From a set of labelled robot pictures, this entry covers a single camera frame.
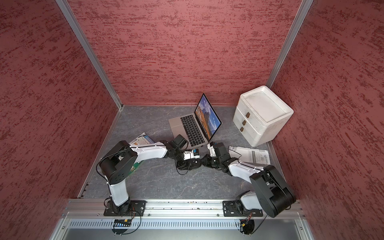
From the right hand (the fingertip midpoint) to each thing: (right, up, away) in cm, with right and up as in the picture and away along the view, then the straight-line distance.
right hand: (200, 163), depth 88 cm
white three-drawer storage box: (+35, +29, -4) cm, 46 cm away
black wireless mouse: (-3, +1, 0) cm, 3 cm away
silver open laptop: (-1, +20, +19) cm, 28 cm away
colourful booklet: (-39, +14, +12) cm, 43 cm away
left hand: (-7, -1, +1) cm, 7 cm away
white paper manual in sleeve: (+32, +4, +5) cm, 32 cm away
